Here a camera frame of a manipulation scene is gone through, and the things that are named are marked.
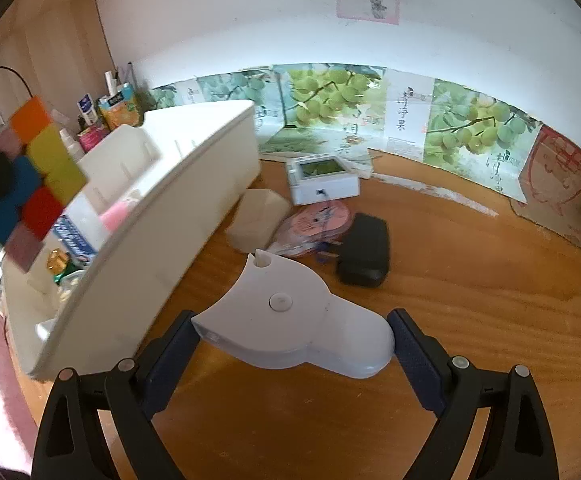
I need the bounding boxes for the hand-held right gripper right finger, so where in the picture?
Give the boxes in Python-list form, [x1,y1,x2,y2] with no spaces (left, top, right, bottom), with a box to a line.
[385,308,559,480]

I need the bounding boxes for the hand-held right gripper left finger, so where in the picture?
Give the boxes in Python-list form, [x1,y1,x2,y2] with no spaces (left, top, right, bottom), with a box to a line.
[31,310,201,480]

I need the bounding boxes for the colourful puzzle cube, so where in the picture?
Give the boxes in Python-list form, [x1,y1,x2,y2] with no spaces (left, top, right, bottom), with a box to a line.
[0,96,88,273]

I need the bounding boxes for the gold and green trinket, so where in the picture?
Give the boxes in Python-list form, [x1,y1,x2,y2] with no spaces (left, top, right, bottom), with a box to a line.
[45,249,74,282]

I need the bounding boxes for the white plastic handheld device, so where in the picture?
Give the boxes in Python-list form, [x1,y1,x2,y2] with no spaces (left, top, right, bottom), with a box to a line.
[190,249,396,380]

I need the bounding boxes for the white plastic bin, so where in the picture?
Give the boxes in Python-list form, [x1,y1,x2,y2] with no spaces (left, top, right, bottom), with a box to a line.
[3,100,261,381]

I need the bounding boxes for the clear box with blue label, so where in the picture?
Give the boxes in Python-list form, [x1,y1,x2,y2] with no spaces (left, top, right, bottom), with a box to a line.
[50,212,99,266]

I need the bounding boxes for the blue and white tube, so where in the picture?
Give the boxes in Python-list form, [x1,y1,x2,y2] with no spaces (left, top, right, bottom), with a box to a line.
[77,92,96,129]

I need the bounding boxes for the black case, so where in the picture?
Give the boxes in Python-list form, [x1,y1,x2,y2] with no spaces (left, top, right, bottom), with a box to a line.
[335,212,390,288]

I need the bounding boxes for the pink plastic item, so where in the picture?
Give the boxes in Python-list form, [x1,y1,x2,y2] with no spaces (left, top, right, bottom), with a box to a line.
[98,199,137,234]

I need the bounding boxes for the small beige paper box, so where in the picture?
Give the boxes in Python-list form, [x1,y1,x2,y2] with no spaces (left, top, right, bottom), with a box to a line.
[225,188,291,254]

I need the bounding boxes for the pink round tape dispenser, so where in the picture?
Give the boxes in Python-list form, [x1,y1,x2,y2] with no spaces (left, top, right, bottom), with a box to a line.
[270,199,356,259]

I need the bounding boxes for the white device with screen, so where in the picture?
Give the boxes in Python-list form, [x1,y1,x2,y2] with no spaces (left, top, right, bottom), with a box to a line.
[286,156,360,206]

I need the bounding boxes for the red print cardboard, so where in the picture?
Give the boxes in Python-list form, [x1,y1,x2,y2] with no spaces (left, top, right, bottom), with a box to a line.
[509,125,581,256]

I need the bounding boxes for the grape print paper panels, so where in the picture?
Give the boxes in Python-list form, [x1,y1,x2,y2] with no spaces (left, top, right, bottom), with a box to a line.
[140,62,541,206]

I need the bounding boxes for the thin black cable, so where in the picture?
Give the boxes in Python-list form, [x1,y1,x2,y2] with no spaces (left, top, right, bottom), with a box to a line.
[0,66,36,99]

